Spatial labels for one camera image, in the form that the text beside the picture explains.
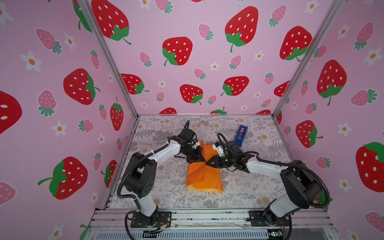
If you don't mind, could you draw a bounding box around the orange wrapping paper sheet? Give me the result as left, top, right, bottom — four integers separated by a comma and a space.
186, 139, 224, 194

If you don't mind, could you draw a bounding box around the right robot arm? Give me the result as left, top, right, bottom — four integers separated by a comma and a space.
206, 141, 326, 225

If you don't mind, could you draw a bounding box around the right aluminium corner post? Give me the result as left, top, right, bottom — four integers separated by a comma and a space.
272, 0, 345, 120

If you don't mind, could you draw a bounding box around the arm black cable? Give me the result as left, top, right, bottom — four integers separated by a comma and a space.
216, 132, 331, 240
116, 119, 193, 240

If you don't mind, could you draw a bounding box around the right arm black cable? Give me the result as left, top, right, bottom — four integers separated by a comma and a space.
216, 132, 331, 240

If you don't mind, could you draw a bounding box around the aluminium corner post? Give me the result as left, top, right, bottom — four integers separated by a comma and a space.
272, 0, 345, 120
79, 0, 139, 120

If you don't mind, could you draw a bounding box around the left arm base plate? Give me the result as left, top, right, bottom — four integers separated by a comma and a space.
131, 211, 172, 228

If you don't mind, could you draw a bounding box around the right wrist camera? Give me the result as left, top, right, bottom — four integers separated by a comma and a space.
212, 142, 225, 157

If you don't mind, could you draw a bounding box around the left aluminium corner post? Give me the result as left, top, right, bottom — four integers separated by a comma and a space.
79, 0, 139, 120

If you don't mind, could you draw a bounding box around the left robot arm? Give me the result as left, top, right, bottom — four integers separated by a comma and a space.
116, 128, 205, 218

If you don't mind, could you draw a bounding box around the blue tape dispenser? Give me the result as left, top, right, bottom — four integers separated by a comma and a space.
234, 125, 248, 148

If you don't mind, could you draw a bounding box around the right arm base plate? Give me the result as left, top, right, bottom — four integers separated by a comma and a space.
247, 211, 290, 227

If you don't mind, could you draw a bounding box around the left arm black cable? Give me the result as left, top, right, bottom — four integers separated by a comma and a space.
116, 119, 193, 240

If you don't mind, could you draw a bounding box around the aluminium front frame rail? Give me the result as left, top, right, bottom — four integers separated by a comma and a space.
83, 209, 340, 240

